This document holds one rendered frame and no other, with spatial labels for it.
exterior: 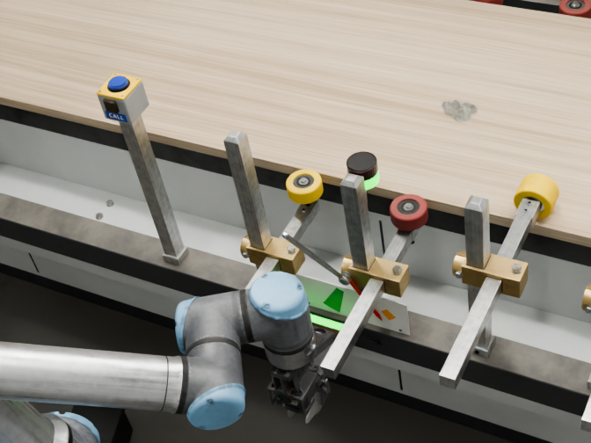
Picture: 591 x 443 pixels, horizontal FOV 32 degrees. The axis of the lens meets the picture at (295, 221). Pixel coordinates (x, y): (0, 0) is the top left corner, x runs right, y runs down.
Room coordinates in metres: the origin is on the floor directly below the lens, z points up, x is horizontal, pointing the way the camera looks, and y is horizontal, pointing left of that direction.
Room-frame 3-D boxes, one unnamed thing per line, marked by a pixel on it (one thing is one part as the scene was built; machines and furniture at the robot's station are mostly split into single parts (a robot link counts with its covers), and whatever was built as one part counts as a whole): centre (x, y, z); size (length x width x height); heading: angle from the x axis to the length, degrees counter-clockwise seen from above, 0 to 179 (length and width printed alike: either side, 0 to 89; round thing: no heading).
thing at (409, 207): (1.54, -0.24, 0.85); 0.08 x 0.08 x 0.11
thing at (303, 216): (1.52, 0.08, 0.82); 0.44 x 0.03 x 0.04; 145
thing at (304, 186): (1.68, -0.04, 0.85); 0.08 x 0.08 x 0.11
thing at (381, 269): (1.43, -0.14, 0.85); 0.14 x 0.06 x 0.05; 55
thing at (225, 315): (1.12, 0.17, 1.14); 0.12 x 0.12 x 0.09; 88
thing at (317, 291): (1.44, -0.08, 0.75); 0.26 x 0.01 x 0.10; 55
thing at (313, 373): (1.12, 0.06, 0.96); 0.09 x 0.08 x 0.12; 145
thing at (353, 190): (1.44, -0.12, 0.87); 0.04 x 0.04 x 0.48; 55
